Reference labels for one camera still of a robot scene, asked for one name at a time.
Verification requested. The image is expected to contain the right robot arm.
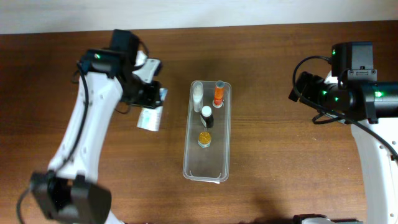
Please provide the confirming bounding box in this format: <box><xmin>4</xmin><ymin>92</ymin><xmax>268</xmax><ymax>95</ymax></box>
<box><xmin>289</xmin><ymin>42</ymin><xmax>397</xmax><ymax>223</ymax></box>

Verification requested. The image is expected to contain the small jar with gold lid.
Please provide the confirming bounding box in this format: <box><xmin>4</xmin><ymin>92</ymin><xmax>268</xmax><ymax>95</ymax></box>
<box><xmin>198</xmin><ymin>131</ymin><xmax>211</xmax><ymax>148</ymax></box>

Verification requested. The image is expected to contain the dark bottle with white cap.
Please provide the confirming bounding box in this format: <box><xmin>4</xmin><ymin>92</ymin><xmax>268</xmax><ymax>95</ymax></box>
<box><xmin>200</xmin><ymin>106</ymin><xmax>214</xmax><ymax>128</ymax></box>

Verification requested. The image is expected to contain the clear plastic container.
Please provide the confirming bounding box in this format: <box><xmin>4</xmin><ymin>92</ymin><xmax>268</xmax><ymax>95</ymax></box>
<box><xmin>183</xmin><ymin>80</ymin><xmax>232</xmax><ymax>184</ymax></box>

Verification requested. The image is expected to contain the white Panadol box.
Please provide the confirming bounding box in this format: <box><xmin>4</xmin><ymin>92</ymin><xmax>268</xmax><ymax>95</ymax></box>
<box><xmin>137</xmin><ymin>88</ymin><xmax>168</xmax><ymax>132</ymax></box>

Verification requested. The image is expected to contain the orange effervescent tablet tube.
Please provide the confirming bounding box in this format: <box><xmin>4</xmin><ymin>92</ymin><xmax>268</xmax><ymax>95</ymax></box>
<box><xmin>213</xmin><ymin>80</ymin><xmax>224</xmax><ymax>108</ymax></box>

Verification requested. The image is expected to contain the frosted white plastic bottle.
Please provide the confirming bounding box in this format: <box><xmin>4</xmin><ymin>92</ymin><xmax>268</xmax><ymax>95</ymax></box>
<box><xmin>192</xmin><ymin>82</ymin><xmax>203</xmax><ymax>113</ymax></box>

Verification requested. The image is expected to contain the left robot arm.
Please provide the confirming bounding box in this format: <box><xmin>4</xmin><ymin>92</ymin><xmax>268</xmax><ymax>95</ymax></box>
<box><xmin>27</xmin><ymin>29</ymin><xmax>167</xmax><ymax>224</ymax></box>

